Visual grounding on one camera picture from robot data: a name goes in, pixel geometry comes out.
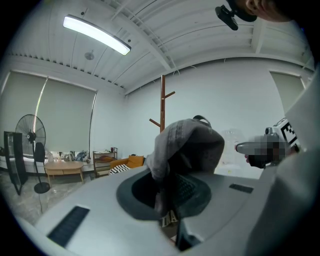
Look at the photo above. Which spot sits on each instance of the black head-mounted camera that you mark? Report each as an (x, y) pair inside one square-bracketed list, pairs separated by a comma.
[(228, 18)]

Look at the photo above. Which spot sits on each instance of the wooden shelf unit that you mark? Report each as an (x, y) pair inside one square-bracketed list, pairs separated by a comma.
[(103, 161)]

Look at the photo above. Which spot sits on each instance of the wooden coat stand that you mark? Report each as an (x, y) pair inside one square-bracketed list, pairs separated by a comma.
[(163, 100)]

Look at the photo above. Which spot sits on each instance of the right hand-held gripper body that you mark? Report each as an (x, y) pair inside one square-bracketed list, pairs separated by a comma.
[(287, 135)]

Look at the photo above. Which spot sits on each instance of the grey roller blind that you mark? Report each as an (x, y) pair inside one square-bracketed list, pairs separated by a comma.
[(20, 100), (67, 112)]

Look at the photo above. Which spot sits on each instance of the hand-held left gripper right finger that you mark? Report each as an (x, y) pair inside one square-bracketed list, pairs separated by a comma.
[(225, 207)]

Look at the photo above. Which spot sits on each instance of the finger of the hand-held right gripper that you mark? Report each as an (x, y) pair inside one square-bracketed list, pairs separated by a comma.
[(245, 147)]

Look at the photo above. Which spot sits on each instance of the black frame stand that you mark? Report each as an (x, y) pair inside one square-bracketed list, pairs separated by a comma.
[(20, 160)]

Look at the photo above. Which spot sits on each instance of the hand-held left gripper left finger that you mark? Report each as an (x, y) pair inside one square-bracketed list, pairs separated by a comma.
[(100, 212)]

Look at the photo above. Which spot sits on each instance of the oval wooden table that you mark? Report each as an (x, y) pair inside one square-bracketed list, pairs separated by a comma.
[(63, 165)]

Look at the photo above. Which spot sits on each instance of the round ceiling fixture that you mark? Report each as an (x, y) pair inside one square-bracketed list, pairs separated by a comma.
[(89, 55)]

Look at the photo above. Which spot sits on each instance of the large clear water bottle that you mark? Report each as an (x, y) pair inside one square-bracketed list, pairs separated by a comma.
[(231, 150)]

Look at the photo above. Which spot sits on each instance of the orange sofa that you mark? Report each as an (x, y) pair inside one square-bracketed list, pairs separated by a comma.
[(136, 161)]

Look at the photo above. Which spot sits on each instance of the person's head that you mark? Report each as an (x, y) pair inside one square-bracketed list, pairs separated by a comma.
[(265, 8)]

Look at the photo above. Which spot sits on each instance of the grey cloth garment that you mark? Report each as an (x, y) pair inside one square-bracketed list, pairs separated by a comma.
[(190, 145)]

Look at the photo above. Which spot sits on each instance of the black standing fan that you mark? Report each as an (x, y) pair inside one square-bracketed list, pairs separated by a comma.
[(41, 187)]

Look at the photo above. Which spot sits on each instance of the black cloth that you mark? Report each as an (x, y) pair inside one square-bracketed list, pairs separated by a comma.
[(40, 152)]

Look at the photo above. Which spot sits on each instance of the black white striped blanket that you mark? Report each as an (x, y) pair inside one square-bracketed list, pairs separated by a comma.
[(120, 169)]

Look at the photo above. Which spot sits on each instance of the long ceiling light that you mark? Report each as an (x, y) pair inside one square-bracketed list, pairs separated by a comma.
[(97, 33)]

